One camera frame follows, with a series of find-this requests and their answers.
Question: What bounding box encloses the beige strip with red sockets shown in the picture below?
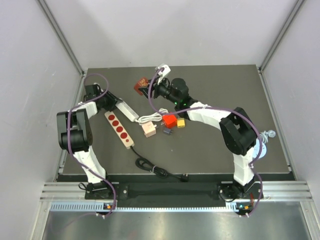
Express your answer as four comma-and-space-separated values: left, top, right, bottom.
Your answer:
104, 111, 135, 149

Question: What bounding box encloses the light blue round socket base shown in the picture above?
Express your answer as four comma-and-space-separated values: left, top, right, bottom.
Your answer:
252, 140, 267, 159

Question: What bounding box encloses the small grey plug adapter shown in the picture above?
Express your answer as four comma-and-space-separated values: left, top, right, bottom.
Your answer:
163, 127, 173, 136

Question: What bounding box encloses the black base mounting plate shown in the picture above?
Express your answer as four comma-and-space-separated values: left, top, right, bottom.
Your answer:
83, 181, 263, 201

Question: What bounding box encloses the dark red cube adapter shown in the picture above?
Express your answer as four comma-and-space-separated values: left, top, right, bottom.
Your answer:
133, 77, 149, 96

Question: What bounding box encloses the black coiled power cable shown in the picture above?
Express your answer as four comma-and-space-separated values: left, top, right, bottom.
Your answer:
131, 146, 190, 183

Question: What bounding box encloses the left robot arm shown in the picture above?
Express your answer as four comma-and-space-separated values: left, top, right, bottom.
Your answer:
56, 83, 123, 200

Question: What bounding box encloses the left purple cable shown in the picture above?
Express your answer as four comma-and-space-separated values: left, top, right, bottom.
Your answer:
66, 73, 118, 218

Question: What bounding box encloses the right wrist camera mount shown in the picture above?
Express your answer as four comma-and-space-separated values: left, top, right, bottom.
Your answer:
155, 63, 171, 85

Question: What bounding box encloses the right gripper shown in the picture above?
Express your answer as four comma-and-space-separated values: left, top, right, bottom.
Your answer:
139, 76, 180, 106

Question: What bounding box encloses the slotted cable duct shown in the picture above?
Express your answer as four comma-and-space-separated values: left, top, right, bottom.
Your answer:
50, 201, 249, 213

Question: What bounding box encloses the white power strip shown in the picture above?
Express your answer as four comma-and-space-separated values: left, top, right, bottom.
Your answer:
116, 98, 139, 123

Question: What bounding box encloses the white coiled cable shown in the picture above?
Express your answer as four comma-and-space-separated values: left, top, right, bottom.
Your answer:
136, 107, 169, 125

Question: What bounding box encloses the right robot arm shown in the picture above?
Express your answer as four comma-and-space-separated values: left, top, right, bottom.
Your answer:
134, 78, 257, 199

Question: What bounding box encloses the light blue cable with plug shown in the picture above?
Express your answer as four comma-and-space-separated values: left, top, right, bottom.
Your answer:
258, 129, 277, 145

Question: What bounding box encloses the gold USB charger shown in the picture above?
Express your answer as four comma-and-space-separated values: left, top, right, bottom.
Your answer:
176, 118, 186, 128

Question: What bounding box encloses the pink cube deer adapter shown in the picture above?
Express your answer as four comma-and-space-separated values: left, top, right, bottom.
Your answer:
141, 121, 158, 138

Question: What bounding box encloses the orange red cube socket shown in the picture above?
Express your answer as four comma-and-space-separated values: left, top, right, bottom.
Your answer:
162, 114, 177, 129

